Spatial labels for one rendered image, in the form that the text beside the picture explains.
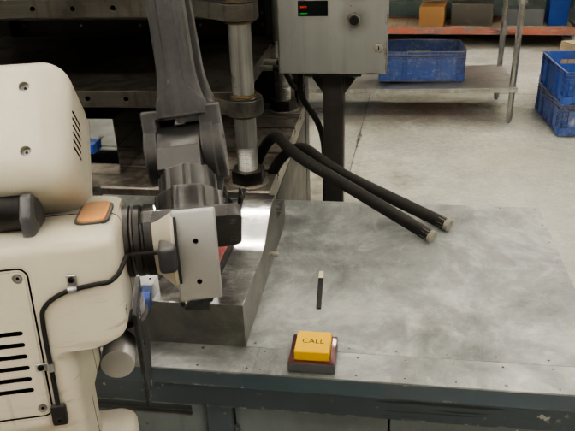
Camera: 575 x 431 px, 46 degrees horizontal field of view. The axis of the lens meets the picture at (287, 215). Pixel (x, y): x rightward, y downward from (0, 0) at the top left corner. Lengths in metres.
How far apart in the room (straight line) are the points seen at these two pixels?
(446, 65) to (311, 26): 3.11
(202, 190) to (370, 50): 1.14
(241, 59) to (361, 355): 0.89
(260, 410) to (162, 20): 0.75
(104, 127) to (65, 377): 1.33
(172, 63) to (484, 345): 0.74
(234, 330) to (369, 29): 0.96
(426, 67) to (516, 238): 3.37
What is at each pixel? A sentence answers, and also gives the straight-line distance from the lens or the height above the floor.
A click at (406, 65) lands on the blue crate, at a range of 4.90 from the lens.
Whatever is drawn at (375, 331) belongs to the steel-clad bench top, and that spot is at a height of 0.80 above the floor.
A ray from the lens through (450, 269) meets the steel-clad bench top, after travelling 1.48.
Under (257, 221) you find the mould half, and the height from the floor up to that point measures 0.92.
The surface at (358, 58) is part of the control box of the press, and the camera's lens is 1.88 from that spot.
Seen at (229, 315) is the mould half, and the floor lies 0.87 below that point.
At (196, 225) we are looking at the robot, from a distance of 0.76.
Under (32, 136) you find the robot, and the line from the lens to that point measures 0.73.
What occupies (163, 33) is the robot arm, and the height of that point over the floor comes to 1.39.
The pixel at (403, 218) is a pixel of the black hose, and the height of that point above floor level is 0.84.
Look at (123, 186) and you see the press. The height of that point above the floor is 0.78.
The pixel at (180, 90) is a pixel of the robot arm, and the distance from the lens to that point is 0.88.
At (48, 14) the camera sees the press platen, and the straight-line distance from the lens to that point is 2.02.
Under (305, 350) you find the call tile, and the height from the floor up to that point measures 0.84.
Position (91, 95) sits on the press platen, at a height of 1.03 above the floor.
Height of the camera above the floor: 1.55
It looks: 26 degrees down
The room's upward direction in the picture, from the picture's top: 2 degrees counter-clockwise
